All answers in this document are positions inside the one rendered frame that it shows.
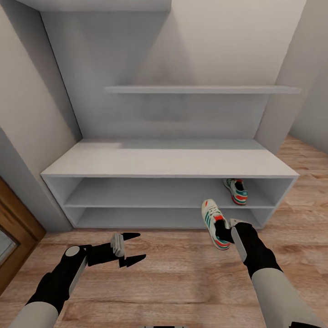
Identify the door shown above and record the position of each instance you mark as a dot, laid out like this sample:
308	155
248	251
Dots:
20	234

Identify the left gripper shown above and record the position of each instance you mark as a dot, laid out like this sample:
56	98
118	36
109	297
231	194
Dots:
108	255

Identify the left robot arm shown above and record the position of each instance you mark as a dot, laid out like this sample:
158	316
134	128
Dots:
43	308

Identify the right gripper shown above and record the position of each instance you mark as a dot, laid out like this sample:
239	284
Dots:
224	234

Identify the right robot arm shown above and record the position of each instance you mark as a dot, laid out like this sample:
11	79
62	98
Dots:
281	304

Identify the gym shoe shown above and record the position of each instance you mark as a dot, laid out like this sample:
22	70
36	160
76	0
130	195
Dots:
238	191
214	220

